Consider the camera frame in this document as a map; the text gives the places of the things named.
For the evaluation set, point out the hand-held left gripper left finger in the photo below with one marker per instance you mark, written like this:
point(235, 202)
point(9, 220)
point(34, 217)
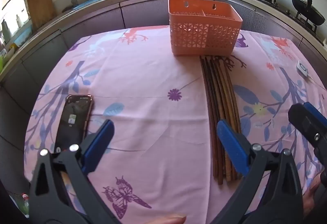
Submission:
point(100, 141)

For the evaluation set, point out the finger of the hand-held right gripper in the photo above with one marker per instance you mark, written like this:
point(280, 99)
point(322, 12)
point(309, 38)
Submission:
point(304, 121)

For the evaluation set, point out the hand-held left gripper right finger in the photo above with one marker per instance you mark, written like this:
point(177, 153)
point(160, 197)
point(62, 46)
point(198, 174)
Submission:
point(232, 144)

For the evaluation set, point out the bundle of wooden chopsticks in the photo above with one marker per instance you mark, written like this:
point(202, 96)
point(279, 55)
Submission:
point(222, 101)

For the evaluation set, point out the orange plastic utensil basket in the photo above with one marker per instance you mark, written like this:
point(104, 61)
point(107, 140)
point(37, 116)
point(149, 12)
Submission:
point(204, 32)

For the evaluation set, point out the person's right hand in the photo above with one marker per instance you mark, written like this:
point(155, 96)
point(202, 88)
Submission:
point(310, 195)

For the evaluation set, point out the person's left hand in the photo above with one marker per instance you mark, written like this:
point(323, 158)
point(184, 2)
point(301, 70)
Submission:
point(166, 220)

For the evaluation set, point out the black smartphone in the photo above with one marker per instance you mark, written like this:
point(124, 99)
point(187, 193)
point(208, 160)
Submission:
point(74, 121)

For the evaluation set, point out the small white remote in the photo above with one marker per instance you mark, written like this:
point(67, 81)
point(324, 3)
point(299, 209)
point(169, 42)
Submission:
point(302, 68)

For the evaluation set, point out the pink floral tablecloth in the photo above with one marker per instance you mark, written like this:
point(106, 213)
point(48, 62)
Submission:
point(153, 91)

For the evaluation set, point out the clear water bottle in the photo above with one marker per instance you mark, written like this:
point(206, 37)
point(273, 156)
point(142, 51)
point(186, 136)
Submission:
point(25, 203)

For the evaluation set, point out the black wok with lid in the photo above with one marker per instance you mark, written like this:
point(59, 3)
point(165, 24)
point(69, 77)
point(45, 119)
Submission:
point(306, 10)

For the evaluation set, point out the green plastic item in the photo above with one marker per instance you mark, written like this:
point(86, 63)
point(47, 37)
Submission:
point(2, 64)

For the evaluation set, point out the blue plastic container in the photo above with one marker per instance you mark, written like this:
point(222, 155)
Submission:
point(23, 36)

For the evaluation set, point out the wooden cutting board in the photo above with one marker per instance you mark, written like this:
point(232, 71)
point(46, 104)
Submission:
point(40, 8)

